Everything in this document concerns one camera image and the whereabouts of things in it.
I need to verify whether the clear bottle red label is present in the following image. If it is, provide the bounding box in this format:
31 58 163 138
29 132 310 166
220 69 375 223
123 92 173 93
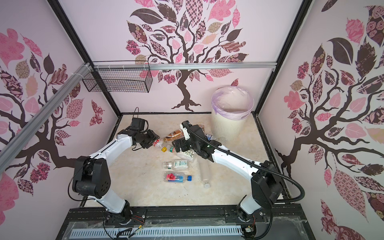
153 139 168 152

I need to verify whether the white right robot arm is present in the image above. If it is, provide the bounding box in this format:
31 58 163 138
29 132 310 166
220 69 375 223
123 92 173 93
172 121 284 222

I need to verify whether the black right corner post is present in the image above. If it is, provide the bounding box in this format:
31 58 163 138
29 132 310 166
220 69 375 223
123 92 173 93
254 0 314 116

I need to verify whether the aluminium rail back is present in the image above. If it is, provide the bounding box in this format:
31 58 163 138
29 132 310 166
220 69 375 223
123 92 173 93
94 62 277 71

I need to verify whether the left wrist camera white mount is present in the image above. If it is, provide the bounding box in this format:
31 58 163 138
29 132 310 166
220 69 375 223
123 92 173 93
180 121 191 141

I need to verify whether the tall clear empty bottle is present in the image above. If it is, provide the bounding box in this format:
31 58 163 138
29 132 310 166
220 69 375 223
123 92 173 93
198 159 211 189

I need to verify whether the brown Nescafe coffee bottle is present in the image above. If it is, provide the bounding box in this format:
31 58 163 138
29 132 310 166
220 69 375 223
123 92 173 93
163 130 184 142

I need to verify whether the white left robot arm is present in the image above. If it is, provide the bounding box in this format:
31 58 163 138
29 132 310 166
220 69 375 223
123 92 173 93
72 118 160 216

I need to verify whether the black corrugated cable hose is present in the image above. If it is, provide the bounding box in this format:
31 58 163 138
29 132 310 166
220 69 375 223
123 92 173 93
187 127 306 240

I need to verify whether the white bin purple bag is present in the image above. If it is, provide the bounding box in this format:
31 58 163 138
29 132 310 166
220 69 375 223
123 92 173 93
211 86 255 141

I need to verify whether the small clear bottle green label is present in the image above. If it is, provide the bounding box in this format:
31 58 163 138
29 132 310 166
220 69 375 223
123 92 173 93
163 160 189 171

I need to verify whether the clear bottle pink blue label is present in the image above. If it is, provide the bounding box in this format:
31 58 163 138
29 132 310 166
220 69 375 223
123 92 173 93
164 172 193 183

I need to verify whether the aluminium rail left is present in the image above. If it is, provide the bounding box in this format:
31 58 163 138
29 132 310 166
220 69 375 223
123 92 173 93
1 63 91 173

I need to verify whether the black corner frame post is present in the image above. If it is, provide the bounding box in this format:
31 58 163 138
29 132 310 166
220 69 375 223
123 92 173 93
47 0 122 118

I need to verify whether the white slotted cable duct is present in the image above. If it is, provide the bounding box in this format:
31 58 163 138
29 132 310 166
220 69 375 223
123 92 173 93
67 226 242 240

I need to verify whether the aluminium rail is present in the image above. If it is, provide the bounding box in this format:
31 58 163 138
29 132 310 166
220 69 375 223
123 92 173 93
1 63 91 173
94 62 277 71

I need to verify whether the clear bottle green white label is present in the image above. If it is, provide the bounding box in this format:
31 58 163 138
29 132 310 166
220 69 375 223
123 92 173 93
167 145 195 162

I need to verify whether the black wire basket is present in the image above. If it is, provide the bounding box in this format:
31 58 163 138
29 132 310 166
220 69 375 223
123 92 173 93
83 60 153 93

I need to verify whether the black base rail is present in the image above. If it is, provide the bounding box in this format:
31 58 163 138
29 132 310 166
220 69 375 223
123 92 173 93
64 204 306 226

